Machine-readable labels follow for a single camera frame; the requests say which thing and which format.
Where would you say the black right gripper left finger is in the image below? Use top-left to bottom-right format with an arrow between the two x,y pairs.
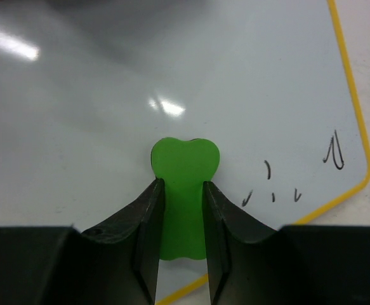
60,179 -> 165,304

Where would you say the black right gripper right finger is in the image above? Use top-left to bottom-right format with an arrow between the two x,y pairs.
202,182 -> 311,304

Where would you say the green whiteboard eraser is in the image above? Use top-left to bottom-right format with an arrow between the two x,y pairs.
151,137 -> 220,261

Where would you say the yellow framed whiteboard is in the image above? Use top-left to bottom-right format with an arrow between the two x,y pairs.
0,0 -> 370,305

